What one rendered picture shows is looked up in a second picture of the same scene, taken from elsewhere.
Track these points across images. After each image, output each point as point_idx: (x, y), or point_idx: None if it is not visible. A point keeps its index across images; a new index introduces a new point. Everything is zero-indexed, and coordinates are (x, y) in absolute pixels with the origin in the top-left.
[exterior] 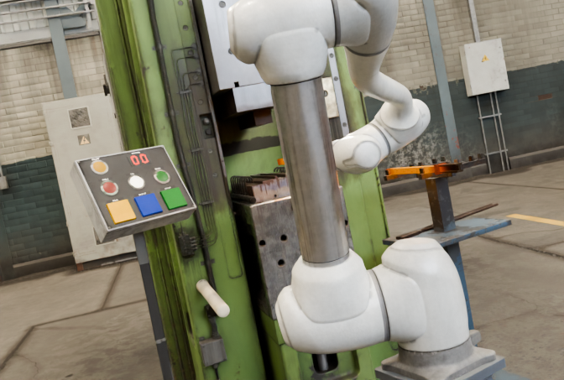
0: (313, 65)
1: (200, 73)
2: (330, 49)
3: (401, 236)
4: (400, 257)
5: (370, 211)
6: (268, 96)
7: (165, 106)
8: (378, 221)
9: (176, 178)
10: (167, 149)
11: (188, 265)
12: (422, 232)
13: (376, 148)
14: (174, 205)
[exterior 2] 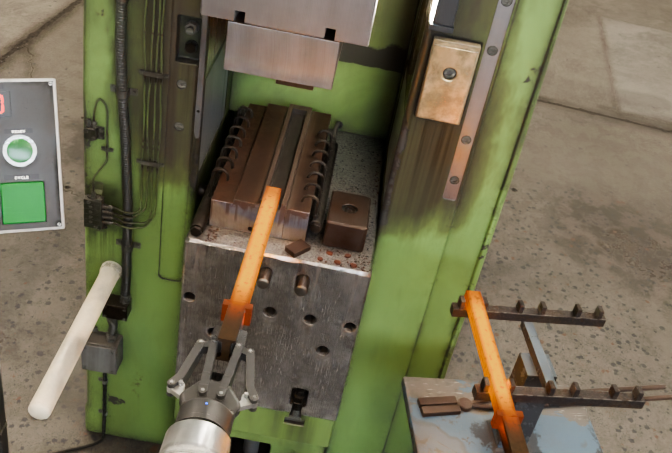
0: None
1: None
2: None
3: (426, 404)
4: None
5: (443, 287)
6: (298, 64)
7: None
8: (449, 304)
9: (50, 159)
10: (100, 53)
11: (95, 235)
12: (471, 411)
13: None
14: (17, 220)
